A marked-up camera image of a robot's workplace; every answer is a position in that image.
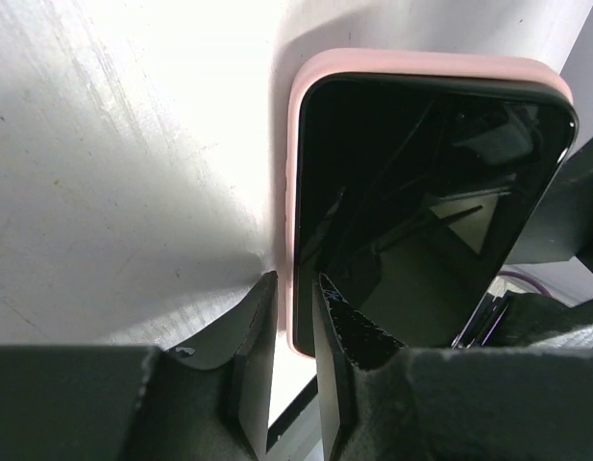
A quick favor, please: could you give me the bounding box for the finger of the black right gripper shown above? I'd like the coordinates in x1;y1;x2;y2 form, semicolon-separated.
506;138;593;304

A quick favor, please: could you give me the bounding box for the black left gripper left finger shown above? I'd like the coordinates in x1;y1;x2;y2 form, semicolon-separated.
0;272;278;460

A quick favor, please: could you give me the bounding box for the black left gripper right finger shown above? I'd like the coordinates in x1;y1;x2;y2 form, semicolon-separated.
312;274;593;460

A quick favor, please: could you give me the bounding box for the black phone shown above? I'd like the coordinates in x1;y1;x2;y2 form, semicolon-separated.
293;71;579;359

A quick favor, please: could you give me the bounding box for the pink phone case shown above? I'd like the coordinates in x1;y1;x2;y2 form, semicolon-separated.
284;47;575;359

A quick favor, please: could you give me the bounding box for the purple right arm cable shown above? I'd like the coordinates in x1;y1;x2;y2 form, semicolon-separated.
497;271;556;299

